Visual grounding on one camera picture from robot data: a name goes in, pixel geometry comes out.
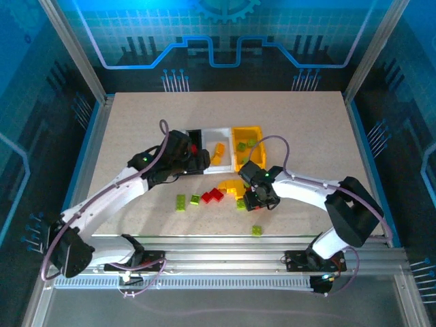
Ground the white plastic bin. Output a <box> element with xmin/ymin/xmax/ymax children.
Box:
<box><xmin>203</xmin><ymin>127</ymin><xmax>236</xmax><ymax>175</ymax></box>

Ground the black plastic bin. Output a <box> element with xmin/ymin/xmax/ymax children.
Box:
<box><xmin>185</xmin><ymin>128</ymin><xmax>211</xmax><ymax>175</ymax></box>

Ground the yellow plastic bin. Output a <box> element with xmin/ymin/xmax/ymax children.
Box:
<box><xmin>231</xmin><ymin>125</ymin><xmax>267</xmax><ymax>170</ymax></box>

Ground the blue table edge strip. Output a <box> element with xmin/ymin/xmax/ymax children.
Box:
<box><xmin>50</xmin><ymin>100</ymin><xmax>102</xmax><ymax>239</ymax></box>
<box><xmin>349</xmin><ymin>100</ymin><xmax>403</xmax><ymax>248</ymax></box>

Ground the black controller board with LEDs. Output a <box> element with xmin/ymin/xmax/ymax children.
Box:
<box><xmin>309</xmin><ymin>273</ymin><xmax>340</xmax><ymax>296</ymax></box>

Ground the white connector plug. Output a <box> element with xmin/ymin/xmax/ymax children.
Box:
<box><xmin>117</xmin><ymin>272</ymin><xmax>144</xmax><ymax>287</ymax></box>

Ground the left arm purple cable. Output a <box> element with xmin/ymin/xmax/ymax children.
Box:
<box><xmin>40</xmin><ymin>119</ymin><xmax>170</xmax><ymax>299</ymax></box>

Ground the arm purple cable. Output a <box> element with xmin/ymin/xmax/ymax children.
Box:
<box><xmin>248</xmin><ymin>135</ymin><xmax>392</xmax><ymax>297</ymax></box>
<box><xmin>40</xmin><ymin>119</ymin><xmax>170</xmax><ymax>299</ymax></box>

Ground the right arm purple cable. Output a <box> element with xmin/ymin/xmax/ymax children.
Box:
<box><xmin>248</xmin><ymin>135</ymin><xmax>392</xmax><ymax>297</ymax></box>

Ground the aluminium frame cross rail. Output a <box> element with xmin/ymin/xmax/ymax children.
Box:
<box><xmin>44</xmin><ymin>234</ymin><xmax>409</xmax><ymax>277</ymax></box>

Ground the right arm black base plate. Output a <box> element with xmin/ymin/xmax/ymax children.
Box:
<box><xmin>283</xmin><ymin>249</ymin><xmax>347</xmax><ymax>273</ymax></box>

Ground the aluminium side rail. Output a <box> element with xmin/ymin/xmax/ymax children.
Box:
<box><xmin>59</xmin><ymin>95</ymin><xmax>115</xmax><ymax>225</ymax></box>

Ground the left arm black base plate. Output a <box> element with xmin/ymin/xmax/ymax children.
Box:
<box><xmin>103</xmin><ymin>250</ymin><xmax>167</xmax><ymax>273</ymax></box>

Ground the slotted grey cable duct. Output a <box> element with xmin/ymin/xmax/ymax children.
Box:
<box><xmin>53</xmin><ymin>276</ymin><xmax>316</xmax><ymax>291</ymax></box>

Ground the thin purple cable under panel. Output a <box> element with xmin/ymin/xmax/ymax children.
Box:
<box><xmin>129</xmin><ymin>299</ymin><xmax>362</xmax><ymax>325</ymax></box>

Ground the aluminium upright post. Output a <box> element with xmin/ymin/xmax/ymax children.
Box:
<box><xmin>343</xmin><ymin>0</ymin><xmax>411</xmax><ymax>103</ymax></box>
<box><xmin>37</xmin><ymin>0</ymin><xmax>115</xmax><ymax>103</ymax></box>

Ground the aluminium lower frame rail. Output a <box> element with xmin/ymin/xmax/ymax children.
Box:
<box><xmin>394</xmin><ymin>274</ymin><xmax>431</xmax><ymax>327</ymax></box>
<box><xmin>20</xmin><ymin>275</ymin><xmax>57</xmax><ymax>327</ymax></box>

